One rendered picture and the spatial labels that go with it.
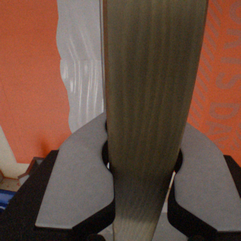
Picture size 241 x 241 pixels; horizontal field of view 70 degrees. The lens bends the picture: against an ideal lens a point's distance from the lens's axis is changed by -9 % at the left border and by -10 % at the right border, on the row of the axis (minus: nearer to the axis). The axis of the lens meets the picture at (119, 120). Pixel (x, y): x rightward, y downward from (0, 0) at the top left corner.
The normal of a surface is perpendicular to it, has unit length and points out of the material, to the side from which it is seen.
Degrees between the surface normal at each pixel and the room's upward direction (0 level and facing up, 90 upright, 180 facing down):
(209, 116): 0
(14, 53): 0
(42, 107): 0
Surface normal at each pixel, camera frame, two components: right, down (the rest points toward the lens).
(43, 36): -0.05, 0.55
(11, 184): 0.00, -0.84
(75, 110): -0.57, 0.41
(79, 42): 0.47, 0.36
